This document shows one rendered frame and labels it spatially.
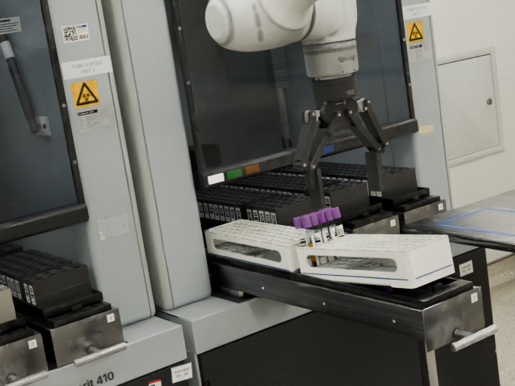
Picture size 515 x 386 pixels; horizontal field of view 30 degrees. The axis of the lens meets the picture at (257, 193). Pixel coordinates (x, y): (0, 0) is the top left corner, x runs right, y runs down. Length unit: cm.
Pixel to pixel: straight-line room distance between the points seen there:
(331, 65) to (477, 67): 256
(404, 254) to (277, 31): 40
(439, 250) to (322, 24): 41
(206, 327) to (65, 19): 64
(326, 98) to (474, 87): 253
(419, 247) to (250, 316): 51
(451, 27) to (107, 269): 247
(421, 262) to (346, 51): 37
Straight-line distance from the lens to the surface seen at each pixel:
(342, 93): 162
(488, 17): 420
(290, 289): 178
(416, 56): 232
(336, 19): 159
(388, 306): 158
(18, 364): 172
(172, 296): 194
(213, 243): 202
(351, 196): 217
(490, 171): 421
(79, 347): 176
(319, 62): 161
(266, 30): 147
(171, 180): 191
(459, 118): 405
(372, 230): 212
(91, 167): 183
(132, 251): 188
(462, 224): 196
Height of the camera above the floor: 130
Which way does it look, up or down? 11 degrees down
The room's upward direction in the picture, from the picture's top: 9 degrees counter-clockwise
